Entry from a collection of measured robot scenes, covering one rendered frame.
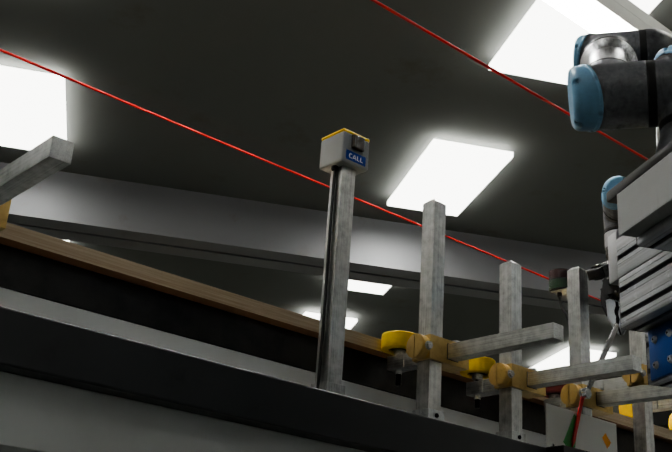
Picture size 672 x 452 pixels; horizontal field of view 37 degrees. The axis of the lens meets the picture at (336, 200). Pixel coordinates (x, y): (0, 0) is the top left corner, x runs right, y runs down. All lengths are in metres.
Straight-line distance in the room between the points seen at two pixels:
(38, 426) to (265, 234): 7.00
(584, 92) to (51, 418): 1.01
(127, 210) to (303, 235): 1.47
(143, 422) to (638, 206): 0.81
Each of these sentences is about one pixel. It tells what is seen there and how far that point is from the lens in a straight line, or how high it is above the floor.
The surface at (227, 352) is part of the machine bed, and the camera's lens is 1.98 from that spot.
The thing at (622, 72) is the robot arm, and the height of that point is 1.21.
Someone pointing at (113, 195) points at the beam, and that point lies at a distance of 8.46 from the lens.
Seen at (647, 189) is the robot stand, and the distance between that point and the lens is 1.50.
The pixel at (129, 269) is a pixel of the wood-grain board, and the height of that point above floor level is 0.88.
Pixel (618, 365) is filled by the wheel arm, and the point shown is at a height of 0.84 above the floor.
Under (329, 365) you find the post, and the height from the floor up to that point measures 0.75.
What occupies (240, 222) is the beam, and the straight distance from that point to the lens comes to 8.47.
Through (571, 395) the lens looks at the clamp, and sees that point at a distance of 2.39.
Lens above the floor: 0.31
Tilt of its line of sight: 23 degrees up
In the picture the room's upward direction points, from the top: 4 degrees clockwise
